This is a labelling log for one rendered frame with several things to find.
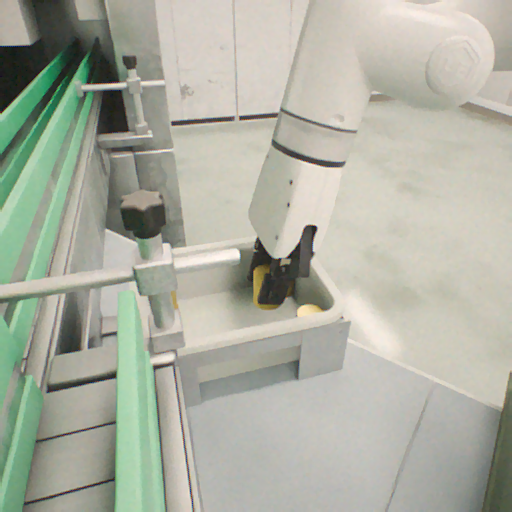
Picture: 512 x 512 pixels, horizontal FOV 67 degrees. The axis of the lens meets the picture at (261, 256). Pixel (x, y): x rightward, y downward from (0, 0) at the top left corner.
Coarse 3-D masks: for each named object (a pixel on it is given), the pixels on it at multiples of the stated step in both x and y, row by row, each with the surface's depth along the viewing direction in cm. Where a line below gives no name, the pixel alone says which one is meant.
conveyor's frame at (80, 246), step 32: (96, 96) 103; (96, 128) 81; (96, 160) 73; (96, 192) 67; (64, 224) 48; (96, 224) 62; (64, 256) 42; (96, 256) 57; (96, 288) 53; (64, 320) 36; (32, 352) 31; (64, 352) 34; (160, 384) 28; (160, 416) 26; (160, 448) 25; (192, 448) 27; (192, 480) 23
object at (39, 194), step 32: (96, 64) 125; (64, 96) 66; (64, 128) 58; (32, 160) 42; (64, 160) 56; (32, 192) 38; (64, 192) 52; (0, 224) 30; (32, 224) 38; (0, 256) 29; (32, 256) 36
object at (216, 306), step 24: (240, 240) 52; (240, 264) 53; (312, 264) 47; (192, 288) 52; (216, 288) 54; (240, 288) 54; (312, 288) 48; (336, 288) 44; (144, 312) 42; (192, 312) 51; (216, 312) 51; (240, 312) 51; (264, 312) 51; (288, 312) 51; (336, 312) 40; (144, 336) 39; (192, 336) 47; (216, 336) 37; (240, 336) 38; (264, 336) 38
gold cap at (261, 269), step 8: (264, 264) 46; (256, 272) 44; (264, 272) 44; (256, 280) 44; (256, 288) 45; (256, 296) 45; (256, 304) 46; (264, 304) 45; (272, 304) 45; (280, 304) 46
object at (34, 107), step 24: (72, 48) 128; (48, 72) 88; (72, 72) 120; (24, 96) 67; (48, 96) 85; (0, 120) 54; (24, 120) 65; (48, 120) 80; (0, 144) 52; (24, 144) 63; (0, 168) 52; (0, 192) 50
